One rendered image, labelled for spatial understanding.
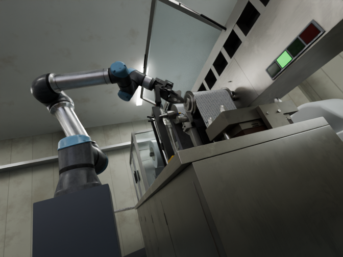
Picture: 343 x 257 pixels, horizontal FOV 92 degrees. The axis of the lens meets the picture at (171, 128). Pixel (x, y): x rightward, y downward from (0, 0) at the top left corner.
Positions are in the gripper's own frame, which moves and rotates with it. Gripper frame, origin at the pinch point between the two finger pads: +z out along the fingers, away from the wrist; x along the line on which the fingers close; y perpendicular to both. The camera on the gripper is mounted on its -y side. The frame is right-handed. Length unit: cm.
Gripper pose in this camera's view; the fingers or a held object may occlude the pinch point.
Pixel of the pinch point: (181, 101)
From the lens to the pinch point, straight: 97.6
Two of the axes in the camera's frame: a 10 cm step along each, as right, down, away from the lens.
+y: 3.5, -7.8, 5.2
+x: -2.4, 4.6, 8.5
